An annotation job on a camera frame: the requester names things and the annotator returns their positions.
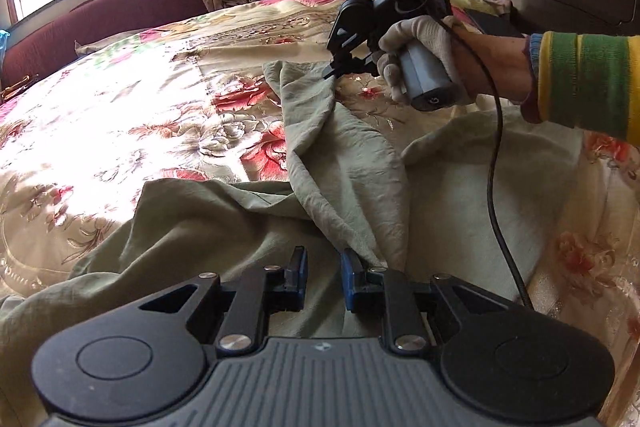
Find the grey-green pants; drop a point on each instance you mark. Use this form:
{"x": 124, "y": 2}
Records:
{"x": 350, "y": 167}

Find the person's right forearm striped sleeve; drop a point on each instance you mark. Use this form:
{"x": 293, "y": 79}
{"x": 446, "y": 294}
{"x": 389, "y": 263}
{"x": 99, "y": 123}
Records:
{"x": 580, "y": 82}

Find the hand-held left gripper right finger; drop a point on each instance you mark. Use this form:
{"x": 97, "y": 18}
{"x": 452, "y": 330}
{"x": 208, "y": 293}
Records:
{"x": 350, "y": 279}

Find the person's right hand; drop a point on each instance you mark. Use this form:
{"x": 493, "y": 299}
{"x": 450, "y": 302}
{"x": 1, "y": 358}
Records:
{"x": 425, "y": 32}

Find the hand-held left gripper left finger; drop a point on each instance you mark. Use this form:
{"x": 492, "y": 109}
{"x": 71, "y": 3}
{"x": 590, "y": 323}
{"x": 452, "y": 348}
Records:
{"x": 299, "y": 278}

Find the black flat object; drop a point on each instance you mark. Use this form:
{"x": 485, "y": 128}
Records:
{"x": 495, "y": 24}

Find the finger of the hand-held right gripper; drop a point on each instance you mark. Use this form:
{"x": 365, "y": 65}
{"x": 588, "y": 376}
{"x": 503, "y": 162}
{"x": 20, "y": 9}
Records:
{"x": 350, "y": 66}
{"x": 345, "y": 38}

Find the floral bedspread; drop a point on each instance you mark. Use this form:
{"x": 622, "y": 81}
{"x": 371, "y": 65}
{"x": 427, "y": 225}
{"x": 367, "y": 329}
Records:
{"x": 150, "y": 107}

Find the maroon padded window seat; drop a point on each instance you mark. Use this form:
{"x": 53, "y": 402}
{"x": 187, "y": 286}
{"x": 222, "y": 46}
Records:
{"x": 100, "y": 27}

